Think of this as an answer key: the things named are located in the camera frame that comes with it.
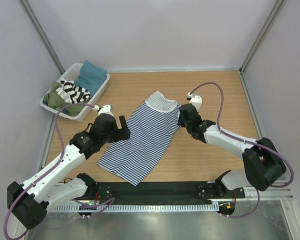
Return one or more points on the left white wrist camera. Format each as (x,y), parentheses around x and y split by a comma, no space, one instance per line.
(105,109)

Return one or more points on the white slotted cable duct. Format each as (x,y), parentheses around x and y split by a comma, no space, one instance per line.
(77,208)

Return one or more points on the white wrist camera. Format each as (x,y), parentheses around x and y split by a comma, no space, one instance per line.
(195,100)
(105,109)

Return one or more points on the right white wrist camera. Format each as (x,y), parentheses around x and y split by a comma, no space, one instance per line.
(195,100)

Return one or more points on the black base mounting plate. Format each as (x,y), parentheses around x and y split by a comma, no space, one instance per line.
(165,193)

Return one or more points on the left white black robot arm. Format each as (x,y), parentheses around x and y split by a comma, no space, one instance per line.
(31,200)

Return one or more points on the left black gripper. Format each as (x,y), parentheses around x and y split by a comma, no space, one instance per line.
(123,133)

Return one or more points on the blue white striped tank top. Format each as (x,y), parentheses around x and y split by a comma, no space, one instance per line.
(152,126)

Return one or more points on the teal folded cloth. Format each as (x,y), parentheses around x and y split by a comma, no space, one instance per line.
(91,77)

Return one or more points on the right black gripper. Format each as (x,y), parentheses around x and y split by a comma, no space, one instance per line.
(181,121)

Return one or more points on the black white striped garment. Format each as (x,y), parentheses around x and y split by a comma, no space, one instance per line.
(72,93)

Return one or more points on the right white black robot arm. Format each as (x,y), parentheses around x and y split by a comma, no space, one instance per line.
(262,165)

